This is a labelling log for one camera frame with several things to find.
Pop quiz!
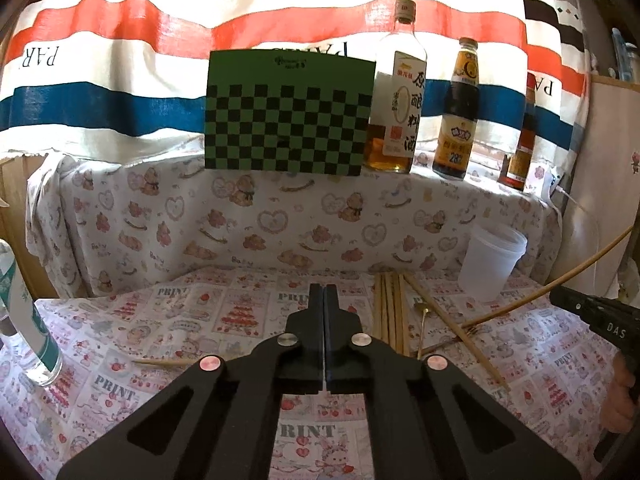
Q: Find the gold fork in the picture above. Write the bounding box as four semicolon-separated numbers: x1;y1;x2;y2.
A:
417;325;482;358

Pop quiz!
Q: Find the translucent plastic cup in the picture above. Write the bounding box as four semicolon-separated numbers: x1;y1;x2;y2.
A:
457;222;528;303

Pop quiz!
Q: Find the gold spoon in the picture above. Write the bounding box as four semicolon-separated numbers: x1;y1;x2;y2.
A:
412;300;432;360

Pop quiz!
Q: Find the cluttered storage shelf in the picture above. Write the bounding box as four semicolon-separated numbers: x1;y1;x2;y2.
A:
607;25;640;83

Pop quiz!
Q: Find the cream cartoon panel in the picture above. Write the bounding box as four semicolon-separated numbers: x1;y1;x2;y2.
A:
560;71;640;301

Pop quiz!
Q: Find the clear bottle green label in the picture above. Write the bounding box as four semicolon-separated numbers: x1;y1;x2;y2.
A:
0;239;64;387

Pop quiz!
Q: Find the bear heart printed cloth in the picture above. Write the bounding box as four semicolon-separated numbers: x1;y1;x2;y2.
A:
25;137;566;301

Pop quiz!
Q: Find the strawberry printed tablecloth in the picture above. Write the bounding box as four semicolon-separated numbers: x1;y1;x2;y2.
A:
0;267;631;480

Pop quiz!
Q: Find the dark soy sauce bottle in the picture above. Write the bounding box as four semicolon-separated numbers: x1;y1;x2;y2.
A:
432;37;481;181

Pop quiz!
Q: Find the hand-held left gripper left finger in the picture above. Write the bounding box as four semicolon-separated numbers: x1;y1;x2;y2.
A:
56;284;327;480

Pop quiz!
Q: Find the clear cooking wine bottle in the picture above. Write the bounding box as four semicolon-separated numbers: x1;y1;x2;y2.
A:
363;0;429;174

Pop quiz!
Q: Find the white charger cable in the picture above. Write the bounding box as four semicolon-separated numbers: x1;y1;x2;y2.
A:
557;187;603;273

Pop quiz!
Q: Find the green checkered box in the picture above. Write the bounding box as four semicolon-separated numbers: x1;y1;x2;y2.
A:
204;49;377;177

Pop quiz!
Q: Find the striped hanging cloth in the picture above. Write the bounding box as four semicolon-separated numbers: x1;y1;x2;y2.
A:
0;0;593;158

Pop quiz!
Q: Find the wooden board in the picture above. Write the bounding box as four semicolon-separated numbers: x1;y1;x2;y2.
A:
0;156;56;301

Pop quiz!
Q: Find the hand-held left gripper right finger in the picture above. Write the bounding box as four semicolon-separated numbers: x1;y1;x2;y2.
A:
325;284;583;480

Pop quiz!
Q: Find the white charger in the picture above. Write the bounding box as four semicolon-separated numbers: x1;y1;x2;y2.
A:
541;166;568;203

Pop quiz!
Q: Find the person's right hand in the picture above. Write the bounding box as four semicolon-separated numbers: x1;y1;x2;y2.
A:
605;359;639;434

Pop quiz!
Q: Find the long thin bamboo stick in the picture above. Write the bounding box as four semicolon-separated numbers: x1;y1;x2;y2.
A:
460;224;640;333

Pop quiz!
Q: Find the red label sauce bottle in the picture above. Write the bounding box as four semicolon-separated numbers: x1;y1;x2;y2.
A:
498;72;537;192

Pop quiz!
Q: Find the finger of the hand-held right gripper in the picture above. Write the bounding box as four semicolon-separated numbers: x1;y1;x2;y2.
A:
549;286;640;344

